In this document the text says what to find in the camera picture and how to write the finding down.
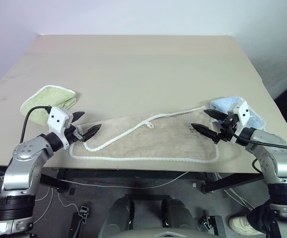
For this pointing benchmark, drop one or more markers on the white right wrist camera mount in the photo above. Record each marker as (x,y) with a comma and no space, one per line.
(243,112)

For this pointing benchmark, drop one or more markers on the black table frame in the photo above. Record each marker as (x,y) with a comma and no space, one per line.
(133,174)

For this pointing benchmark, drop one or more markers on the grey robot body front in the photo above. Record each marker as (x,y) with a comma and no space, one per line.
(168,234)

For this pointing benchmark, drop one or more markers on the dark rounded grey shape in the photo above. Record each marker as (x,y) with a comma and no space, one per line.
(180,215)
(119,215)

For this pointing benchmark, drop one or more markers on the white sneaker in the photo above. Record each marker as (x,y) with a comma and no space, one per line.
(241,224)

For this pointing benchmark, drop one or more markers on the folded light blue towel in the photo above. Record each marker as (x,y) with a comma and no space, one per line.
(223,104)

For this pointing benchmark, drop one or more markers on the folded green towel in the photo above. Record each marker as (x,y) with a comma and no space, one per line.
(46,99)

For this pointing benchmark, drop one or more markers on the black trouser leg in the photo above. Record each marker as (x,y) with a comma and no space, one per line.
(262,215)

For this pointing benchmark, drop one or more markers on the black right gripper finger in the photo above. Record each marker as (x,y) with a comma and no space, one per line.
(216,115)
(205,131)

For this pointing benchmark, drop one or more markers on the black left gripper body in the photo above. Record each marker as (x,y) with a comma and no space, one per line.
(74,135)

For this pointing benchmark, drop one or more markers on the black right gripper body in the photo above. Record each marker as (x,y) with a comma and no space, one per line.
(228,131)

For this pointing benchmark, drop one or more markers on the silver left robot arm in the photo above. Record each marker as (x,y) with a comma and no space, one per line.
(21,161)

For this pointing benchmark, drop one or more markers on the black floor clamp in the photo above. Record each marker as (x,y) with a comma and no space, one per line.
(81,213)
(211,224)

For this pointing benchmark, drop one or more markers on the beige towel with white edging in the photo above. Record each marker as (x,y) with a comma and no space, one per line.
(145,143)

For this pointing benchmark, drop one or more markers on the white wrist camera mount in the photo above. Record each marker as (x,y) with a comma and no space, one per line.
(243,112)
(57,119)

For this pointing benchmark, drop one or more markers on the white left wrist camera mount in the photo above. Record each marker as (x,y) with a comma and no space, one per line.
(57,119)

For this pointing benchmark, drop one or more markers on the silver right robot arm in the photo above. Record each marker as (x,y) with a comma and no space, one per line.
(277,161)

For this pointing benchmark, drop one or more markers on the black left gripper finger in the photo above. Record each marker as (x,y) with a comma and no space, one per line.
(78,115)
(92,131)

